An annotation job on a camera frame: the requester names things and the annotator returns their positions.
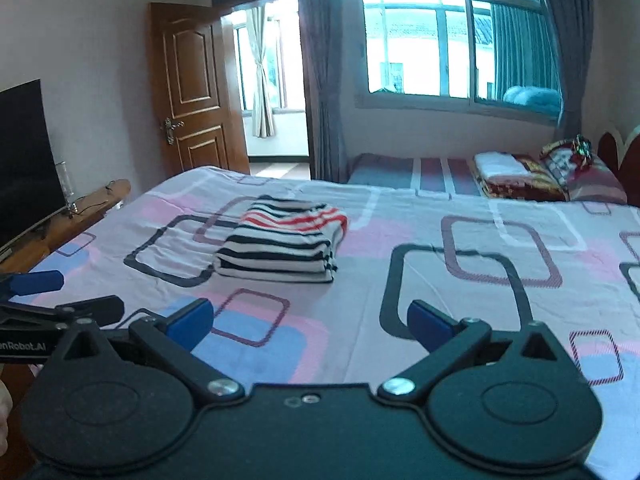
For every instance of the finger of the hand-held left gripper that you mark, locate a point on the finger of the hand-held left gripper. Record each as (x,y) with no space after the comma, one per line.
(100,308)
(35,282)

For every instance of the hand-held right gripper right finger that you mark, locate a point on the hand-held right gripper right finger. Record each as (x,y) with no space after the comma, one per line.
(427,322)

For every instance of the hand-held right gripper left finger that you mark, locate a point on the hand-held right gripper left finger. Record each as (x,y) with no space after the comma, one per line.
(192,320)

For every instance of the black white red striped garment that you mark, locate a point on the black white red striped garment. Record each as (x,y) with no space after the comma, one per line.
(285,242)

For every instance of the wooden television stand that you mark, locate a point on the wooden television stand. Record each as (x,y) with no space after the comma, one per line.
(95,205)

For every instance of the black flat television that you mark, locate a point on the black flat television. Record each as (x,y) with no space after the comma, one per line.
(25,160)

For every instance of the striped maroon grey mattress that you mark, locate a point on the striped maroon grey mattress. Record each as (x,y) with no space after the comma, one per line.
(400,172)

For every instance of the red patterned folded blanket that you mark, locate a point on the red patterned folded blanket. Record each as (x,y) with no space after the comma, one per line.
(530,185)

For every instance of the white folded towel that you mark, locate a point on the white folded towel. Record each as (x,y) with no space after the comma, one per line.
(500,164)

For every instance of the red patterned pillow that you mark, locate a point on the red patterned pillow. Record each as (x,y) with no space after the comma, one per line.
(590,182)

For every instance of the brown wooden door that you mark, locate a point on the brown wooden door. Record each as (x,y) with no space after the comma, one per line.
(192,90)

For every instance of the multicoloured small object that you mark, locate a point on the multicoloured small object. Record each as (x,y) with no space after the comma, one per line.
(581,150)

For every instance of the teal cushion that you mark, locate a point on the teal cushion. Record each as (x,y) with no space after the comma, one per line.
(532,97)

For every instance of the white tied curtain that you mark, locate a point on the white tied curtain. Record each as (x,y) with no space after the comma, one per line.
(262,80)

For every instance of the dark red headboard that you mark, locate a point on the dark red headboard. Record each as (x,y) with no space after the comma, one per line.
(625,165)

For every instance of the long grey curtain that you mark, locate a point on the long grey curtain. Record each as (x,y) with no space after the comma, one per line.
(322,70)
(565,50)

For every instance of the large glass window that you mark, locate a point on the large glass window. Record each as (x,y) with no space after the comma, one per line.
(425,45)

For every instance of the teal sheer curtain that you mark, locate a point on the teal sheer curtain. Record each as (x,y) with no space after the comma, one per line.
(522,45)

